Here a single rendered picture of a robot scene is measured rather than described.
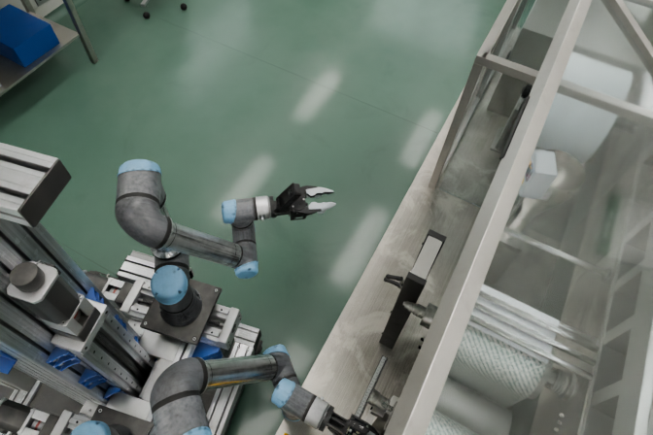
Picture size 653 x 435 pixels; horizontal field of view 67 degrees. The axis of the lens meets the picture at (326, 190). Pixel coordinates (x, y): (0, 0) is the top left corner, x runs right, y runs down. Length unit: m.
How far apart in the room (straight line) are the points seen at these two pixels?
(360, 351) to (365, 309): 0.15
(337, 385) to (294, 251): 1.31
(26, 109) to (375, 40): 2.61
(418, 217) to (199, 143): 1.84
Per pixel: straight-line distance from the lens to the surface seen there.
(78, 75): 4.12
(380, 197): 3.12
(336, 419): 1.43
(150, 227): 1.39
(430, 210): 2.04
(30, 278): 1.25
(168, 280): 1.73
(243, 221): 1.60
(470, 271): 0.68
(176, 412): 1.28
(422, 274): 1.28
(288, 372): 1.57
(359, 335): 1.77
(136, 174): 1.45
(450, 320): 0.65
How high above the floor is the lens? 2.57
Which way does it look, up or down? 56 degrees down
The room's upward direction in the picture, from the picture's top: 4 degrees clockwise
